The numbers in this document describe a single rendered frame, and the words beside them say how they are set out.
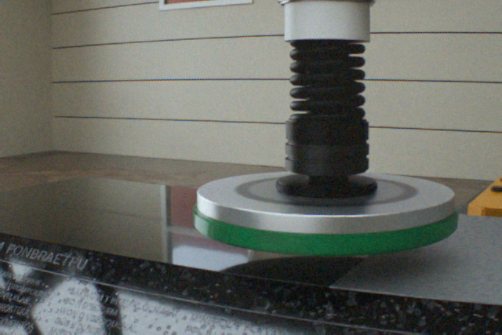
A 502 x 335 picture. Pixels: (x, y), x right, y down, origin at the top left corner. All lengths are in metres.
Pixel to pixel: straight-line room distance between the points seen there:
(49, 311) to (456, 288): 0.33
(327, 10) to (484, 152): 6.18
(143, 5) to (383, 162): 3.68
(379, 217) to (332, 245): 0.04
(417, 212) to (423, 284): 0.06
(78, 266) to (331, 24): 0.30
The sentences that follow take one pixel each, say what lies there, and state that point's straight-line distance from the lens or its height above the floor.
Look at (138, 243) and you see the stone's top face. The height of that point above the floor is 0.85.
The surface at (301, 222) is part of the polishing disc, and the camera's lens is 0.43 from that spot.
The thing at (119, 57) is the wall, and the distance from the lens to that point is 8.63.
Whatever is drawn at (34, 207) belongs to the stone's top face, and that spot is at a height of 0.85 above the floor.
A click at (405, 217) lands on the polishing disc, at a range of 0.45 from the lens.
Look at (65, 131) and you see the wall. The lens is 9.37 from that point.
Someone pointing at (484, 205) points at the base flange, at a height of 0.78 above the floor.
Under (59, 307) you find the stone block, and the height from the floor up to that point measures 0.80.
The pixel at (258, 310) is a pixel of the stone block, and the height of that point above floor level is 0.83.
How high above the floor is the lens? 0.99
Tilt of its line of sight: 6 degrees down
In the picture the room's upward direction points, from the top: straight up
